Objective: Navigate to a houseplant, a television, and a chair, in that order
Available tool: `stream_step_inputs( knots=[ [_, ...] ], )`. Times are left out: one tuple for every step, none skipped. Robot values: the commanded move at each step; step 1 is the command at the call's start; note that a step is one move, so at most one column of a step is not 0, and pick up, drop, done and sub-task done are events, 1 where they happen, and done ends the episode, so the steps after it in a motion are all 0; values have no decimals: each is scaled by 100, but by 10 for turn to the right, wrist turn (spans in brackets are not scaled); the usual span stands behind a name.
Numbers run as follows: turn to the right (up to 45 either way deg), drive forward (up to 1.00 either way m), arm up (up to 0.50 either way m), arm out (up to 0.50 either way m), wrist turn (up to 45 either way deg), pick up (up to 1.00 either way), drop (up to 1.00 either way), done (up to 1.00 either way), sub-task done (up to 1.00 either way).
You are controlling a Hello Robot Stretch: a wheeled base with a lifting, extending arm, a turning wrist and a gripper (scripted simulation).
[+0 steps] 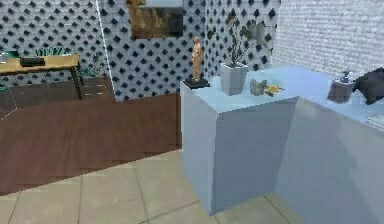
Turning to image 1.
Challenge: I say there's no houseplant in grey pot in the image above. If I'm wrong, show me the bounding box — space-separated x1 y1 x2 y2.
206 9 268 97

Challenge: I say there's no small green houseplant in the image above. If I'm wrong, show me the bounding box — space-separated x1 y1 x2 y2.
78 54 106 79

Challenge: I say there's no tan human figure statue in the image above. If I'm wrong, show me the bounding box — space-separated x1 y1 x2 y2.
182 36 211 90

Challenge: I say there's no pale blue kitchen counter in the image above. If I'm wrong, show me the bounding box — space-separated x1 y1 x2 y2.
179 65 384 224

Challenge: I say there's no grey and yellow small object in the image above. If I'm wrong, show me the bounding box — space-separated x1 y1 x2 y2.
249 78 286 98

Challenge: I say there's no dark brown low cabinet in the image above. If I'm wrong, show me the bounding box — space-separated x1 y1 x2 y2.
79 76 114 98

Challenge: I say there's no green striped box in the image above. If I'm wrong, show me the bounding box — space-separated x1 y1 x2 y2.
34 47 66 57

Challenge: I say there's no wooden table with black legs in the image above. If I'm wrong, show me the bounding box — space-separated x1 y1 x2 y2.
0 54 84 101

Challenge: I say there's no black flat box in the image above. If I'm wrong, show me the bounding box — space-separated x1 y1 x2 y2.
19 56 46 67

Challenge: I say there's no black cloth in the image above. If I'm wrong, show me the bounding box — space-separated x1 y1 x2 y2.
352 67 384 106

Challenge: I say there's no brown framed wall picture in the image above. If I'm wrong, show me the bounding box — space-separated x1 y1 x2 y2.
126 0 185 40

